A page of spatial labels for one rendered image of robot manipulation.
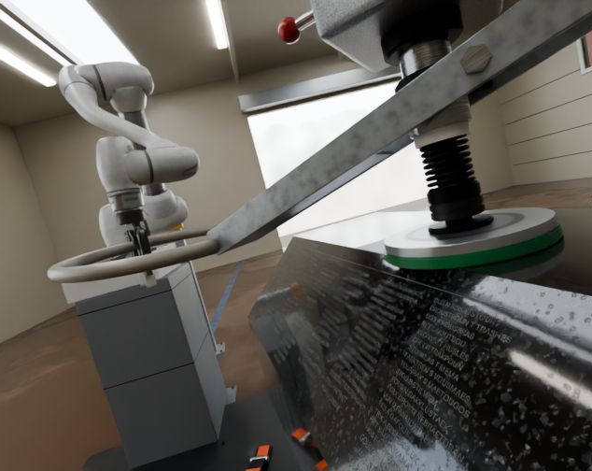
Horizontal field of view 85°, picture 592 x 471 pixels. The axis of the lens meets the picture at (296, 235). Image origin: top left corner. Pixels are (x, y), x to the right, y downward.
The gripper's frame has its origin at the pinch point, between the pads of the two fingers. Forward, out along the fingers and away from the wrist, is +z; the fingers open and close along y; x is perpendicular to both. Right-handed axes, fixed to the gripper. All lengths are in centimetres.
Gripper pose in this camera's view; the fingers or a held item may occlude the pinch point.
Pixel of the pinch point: (146, 275)
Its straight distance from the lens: 109.0
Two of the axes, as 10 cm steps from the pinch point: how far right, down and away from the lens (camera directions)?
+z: 1.9, 9.7, 1.4
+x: 7.1, -2.3, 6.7
